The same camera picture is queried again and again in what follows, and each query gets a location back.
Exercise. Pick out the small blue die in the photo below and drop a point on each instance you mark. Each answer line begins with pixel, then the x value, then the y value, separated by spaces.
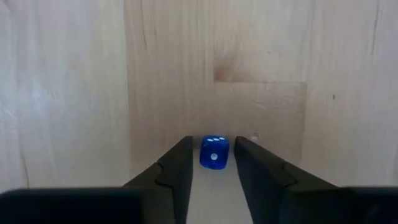
pixel 206 159

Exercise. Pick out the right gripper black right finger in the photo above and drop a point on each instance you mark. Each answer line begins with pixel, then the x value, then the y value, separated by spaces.
pixel 267 186

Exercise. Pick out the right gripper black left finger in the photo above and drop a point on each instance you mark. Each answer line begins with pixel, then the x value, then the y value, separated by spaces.
pixel 168 186

